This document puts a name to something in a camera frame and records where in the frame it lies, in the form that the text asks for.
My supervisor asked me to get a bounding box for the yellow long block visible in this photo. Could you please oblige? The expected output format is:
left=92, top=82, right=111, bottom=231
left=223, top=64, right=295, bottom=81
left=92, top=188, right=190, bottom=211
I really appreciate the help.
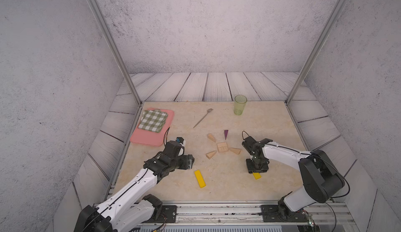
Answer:
left=252, top=172, right=261, bottom=180
left=194, top=170, right=206, bottom=188

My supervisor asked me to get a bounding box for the wooden triangle block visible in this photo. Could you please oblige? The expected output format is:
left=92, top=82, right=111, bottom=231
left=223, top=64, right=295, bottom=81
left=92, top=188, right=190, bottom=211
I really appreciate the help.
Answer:
left=206, top=151, right=217, bottom=160
left=207, top=133, right=216, bottom=143
left=229, top=147, right=242, bottom=155

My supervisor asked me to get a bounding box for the wooden square block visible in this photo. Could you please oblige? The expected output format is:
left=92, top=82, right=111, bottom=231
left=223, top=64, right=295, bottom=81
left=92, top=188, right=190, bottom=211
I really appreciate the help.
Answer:
left=217, top=142, right=229, bottom=153

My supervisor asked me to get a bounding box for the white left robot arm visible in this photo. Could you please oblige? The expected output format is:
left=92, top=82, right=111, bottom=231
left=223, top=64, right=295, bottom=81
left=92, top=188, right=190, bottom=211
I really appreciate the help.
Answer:
left=74, top=137, right=195, bottom=232

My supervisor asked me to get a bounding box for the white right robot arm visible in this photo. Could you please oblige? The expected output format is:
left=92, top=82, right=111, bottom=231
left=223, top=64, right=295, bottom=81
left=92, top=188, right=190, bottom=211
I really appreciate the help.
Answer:
left=242, top=136, right=349, bottom=222

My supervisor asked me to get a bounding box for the pink cutting board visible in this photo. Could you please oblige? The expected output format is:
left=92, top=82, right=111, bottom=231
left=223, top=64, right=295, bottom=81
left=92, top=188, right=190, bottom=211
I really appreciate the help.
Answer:
left=130, top=108, right=174, bottom=146

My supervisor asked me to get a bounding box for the green checked cloth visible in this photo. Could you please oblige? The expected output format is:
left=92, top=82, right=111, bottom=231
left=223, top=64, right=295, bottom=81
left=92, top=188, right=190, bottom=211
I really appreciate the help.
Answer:
left=138, top=109, right=168, bottom=133

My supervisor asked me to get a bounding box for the metal spoon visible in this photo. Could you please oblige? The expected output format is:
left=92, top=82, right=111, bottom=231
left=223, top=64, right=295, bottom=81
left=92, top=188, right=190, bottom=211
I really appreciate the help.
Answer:
left=193, top=108, right=213, bottom=128

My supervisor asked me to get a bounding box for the green translucent plastic cup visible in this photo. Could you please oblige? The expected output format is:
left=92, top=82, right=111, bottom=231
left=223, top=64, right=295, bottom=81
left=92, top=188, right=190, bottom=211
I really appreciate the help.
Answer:
left=233, top=95, right=247, bottom=116

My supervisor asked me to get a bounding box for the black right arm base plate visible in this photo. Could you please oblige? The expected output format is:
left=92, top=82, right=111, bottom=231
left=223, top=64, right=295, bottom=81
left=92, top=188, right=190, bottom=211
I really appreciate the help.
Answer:
left=259, top=205, right=309, bottom=223

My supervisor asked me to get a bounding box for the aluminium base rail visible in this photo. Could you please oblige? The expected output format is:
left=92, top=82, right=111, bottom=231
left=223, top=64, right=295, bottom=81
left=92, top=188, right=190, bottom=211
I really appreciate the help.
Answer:
left=82, top=200, right=358, bottom=232

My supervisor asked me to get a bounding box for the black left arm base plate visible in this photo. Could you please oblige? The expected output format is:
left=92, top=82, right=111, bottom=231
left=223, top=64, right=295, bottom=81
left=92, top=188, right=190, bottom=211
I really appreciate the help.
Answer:
left=144, top=205, right=177, bottom=224

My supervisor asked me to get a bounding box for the black cable at base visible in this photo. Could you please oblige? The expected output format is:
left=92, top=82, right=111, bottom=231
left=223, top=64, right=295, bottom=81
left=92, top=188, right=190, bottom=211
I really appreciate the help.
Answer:
left=324, top=200, right=337, bottom=232

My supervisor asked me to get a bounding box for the right aluminium frame post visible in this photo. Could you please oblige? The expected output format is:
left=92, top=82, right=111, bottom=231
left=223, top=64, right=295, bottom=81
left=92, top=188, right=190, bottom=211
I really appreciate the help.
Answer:
left=286, top=0, right=358, bottom=104

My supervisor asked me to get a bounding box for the aluminium frame post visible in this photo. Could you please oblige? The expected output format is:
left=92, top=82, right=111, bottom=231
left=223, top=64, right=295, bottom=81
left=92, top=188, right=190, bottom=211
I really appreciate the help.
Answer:
left=286, top=0, right=358, bottom=104
left=87, top=0, right=142, bottom=105

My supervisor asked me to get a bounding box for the left aluminium frame post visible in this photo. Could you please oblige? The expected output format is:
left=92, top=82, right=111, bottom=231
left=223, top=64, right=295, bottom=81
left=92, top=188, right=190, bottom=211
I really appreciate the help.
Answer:
left=87, top=0, right=142, bottom=105

